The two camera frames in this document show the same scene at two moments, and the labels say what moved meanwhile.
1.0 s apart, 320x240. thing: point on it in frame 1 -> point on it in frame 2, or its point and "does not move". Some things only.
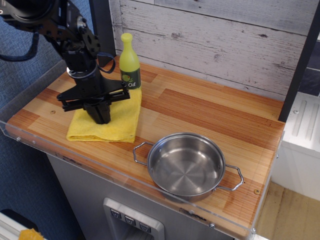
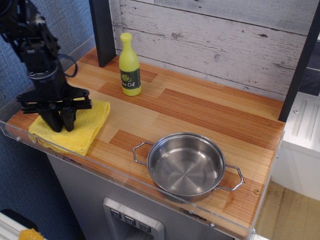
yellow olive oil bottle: (129, 67) does not move
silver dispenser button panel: (123, 222) does not move
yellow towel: (125, 116) -> (88, 123)
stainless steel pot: (188, 167) does not move
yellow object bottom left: (30, 234) does not move
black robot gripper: (92, 91) -> (51, 90)
